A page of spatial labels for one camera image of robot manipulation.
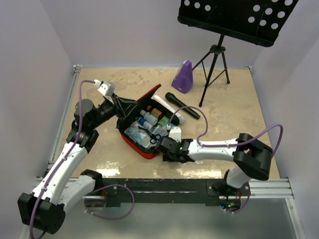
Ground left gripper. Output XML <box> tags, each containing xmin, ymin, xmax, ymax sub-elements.
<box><xmin>90</xmin><ymin>93</ymin><xmax>138</xmax><ymax>129</ymax></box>

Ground blue pouch packet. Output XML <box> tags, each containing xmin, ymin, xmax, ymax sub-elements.
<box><xmin>153</xmin><ymin>125</ymin><xmax>168</xmax><ymax>136</ymax></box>

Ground black handled scissors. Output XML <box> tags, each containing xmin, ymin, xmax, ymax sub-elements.
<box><xmin>138</xmin><ymin>126</ymin><xmax>161</xmax><ymax>144</ymax></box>

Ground small blue label bottle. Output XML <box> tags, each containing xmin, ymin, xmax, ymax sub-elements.
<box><xmin>138</xmin><ymin>118</ymin><xmax>153</xmax><ymax>131</ymax></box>

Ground white gauze packet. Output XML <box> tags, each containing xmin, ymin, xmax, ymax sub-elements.
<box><xmin>140</xmin><ymin>139</ymin><xmax>154</xmax><ymax>149</ymax></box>

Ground red black medicine case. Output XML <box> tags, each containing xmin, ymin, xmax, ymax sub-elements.
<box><xmin>117</xmin><ymin>84</ymin><xmax>173</xmax><ymax>159</ymax></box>

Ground brown medicine bottle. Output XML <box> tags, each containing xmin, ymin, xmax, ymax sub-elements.
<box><xmin>147</xmin><ymin>106</ymin><xmax>162</xmax><ymax>119</ymax></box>

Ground green small box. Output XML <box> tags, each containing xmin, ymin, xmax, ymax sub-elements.
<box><xmin>158</xmin><ymin>117</ymin><xmax>169</xmax><ymax>127</ymax></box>

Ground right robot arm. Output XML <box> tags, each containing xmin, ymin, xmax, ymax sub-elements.
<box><xmin>156</xmin><ymin>133</ymin><xmax>273</xmax><ymax>196</ymax></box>

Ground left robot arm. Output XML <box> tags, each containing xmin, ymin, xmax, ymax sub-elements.
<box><xmin>17</xmin><ymin>94</ymin><xmax>138</xmax><ymax>239</ymax></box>

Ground black microphone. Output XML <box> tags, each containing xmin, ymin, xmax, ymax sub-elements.
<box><xmin>165</xmin><ymin>92</ymin><xmax>200</xmax><ymax>120</ymax></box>

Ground purple metronome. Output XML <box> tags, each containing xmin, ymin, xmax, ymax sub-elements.
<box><xmin>171</xmin><ymin>60</ymin><xmax>193</xmax><ymax>94</ymax></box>

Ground black music stand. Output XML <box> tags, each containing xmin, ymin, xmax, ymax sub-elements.
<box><xmin>176</xmin><ymin>0</ymin><xmax>299</xmax><ymax>108</ymax></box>

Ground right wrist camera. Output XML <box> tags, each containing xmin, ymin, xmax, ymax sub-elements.
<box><xmin>168</xmin><ymin>126</ymin><xmax>181</xmax><ymax>143</ymax></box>

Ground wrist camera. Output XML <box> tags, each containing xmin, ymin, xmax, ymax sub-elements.
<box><xmin>94</xmin><ymin>79</ymin><xmax>115</xmax><ymax>97</ymax></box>
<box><xmin>168</xmin><ymin>126</ymin><xmax>181</xmax><ymax>143</ymax></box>

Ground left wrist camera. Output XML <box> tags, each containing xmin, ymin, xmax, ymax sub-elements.
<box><xmin>94</xmin><ymin>79</ymin><xmax>115</xmax><ymax>97</ymax></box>

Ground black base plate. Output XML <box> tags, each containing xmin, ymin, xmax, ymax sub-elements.
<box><xmin>88</xmin><ymin>178</ymin><xmax>250</xmax><ymax>209</ymax></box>

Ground aluminium frame rail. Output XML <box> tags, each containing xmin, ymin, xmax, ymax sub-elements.
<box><xmin>18</xmin><ymin>65</ymin><xmax>83</xmax><ymax>239</ymax></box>

